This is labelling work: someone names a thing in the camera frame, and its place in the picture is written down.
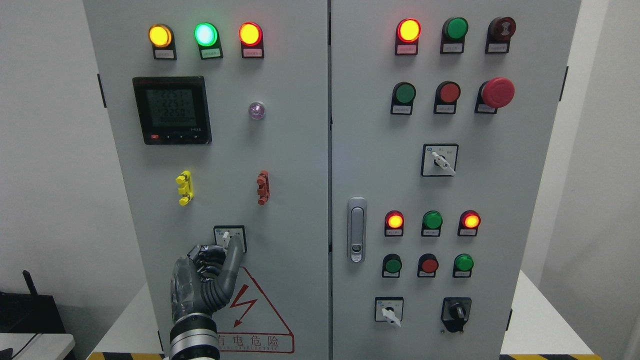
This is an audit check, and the green push button lower left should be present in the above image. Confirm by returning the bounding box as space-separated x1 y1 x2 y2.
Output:
381 253 403 278

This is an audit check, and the red lit indicator top right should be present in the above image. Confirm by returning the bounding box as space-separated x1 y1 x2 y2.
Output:
394 18 422 56

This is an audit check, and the white rotary switch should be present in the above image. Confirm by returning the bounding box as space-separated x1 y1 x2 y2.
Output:
374 296 404 328
421 143 458 177

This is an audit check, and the red push button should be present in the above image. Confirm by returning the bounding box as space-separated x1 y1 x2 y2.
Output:
433 80 461 115
417 253 439 278

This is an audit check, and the grey left cabinet door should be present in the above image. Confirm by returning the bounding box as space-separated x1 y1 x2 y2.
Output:
83 0 330 360

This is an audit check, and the dark red buzzer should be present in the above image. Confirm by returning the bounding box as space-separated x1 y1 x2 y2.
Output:
485 16 517 54

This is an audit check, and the grey right cabinet door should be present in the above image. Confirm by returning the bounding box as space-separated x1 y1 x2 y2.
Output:
331 0 581 360

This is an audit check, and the green push button upper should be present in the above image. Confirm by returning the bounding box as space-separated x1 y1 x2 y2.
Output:
390 81 416 116

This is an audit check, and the yellow indicator light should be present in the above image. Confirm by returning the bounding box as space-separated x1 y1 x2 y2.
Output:
148 23 178 60

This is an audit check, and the white rotary switch door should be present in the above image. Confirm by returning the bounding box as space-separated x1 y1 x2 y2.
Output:
213 225 247 254

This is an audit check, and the red electric hazard warning sticker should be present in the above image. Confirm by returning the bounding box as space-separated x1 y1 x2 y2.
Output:
213 266 295 354

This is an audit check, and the green indicator bottom right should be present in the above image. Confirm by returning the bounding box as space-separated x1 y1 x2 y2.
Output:
452 253 474 278

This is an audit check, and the red emergency stop button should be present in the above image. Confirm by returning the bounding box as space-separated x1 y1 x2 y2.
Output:
474 77 515 114

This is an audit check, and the black key selector switch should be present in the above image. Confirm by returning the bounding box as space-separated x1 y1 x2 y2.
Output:
440 297 473 333

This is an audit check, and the yellow terminal connector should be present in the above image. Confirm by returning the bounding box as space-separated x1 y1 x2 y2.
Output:
175 170 194 207

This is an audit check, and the grey cabinet door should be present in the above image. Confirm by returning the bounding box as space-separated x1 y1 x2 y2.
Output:
83 0 330 360
331 0 581 360

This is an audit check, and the green indicator top right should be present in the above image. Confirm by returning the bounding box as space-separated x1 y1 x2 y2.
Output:
439 17 469 55

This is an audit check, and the white rotary switch lower right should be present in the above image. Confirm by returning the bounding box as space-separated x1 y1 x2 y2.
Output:
374 296 404 328

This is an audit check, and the green push button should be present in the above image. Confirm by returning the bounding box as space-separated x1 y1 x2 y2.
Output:
381 253 403 278
390 81 416 116

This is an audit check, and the red lit indicator light left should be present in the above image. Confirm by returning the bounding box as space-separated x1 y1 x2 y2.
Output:
238 22 265 59

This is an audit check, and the white side table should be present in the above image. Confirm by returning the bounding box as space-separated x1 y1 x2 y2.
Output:
0 333 75 360

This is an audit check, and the black digital power meter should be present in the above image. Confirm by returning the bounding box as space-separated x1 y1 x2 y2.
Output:
132 75 211 146

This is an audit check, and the green lit indicator light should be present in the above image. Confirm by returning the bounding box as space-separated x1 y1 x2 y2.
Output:
194 22 224 60

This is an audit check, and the silver door latch handle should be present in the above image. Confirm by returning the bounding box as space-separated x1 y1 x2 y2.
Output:
347 197 367 264

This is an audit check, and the green indicator lower middle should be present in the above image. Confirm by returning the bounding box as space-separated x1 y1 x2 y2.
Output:
421 210 443 237

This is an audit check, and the red lit indicator lower right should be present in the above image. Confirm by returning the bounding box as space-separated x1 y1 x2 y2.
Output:
457 210 482 237

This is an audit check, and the red push button upper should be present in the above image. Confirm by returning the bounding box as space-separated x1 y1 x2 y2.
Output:
433 80 461 115

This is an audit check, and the red push button lower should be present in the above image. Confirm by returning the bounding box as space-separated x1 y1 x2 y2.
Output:
417 253 439 278

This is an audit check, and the white rotary switch upper right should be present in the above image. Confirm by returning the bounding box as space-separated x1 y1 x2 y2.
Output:
421 143 458 177

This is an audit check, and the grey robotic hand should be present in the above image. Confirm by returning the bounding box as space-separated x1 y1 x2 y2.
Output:
171 236 245 322

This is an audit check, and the red lit indicator lower left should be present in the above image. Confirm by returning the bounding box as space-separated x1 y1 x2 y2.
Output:
384 210 404 237

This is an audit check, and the red terminal connector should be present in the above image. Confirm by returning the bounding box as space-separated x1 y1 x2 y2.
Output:
256 170 270 206

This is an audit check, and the black router with antenna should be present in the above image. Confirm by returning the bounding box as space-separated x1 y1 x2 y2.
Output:
0 269 67 334

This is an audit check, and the small clear bulb light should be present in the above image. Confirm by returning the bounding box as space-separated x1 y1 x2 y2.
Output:
247 101 266 120

